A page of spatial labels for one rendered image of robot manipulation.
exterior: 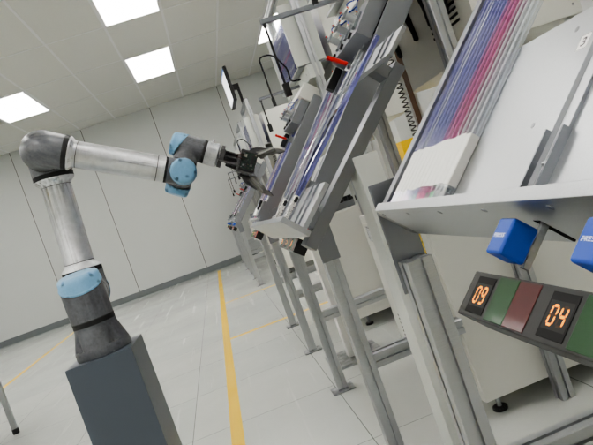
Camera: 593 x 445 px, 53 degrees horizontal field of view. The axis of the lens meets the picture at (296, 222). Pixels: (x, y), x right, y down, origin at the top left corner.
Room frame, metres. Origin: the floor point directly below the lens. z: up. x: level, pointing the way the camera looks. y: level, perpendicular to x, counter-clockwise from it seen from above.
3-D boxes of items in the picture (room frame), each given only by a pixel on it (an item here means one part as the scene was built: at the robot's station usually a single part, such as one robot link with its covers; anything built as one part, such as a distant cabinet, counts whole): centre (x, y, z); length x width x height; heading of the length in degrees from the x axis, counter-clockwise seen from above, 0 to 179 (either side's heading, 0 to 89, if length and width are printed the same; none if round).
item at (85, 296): (1.64, 0.62, 0.72); 0.13 x 0.12 x 0.14; 15
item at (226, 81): (6.64, 0.17, 2.10); 0.58 x 0.14 x 0.41; 7
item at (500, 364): (2.00, -0.60, 0.31); 0.70 x 0.65 x 0.62; 7
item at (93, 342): (1.63, 0.62, 0.60); 0.15 x 0.15 x 0.10
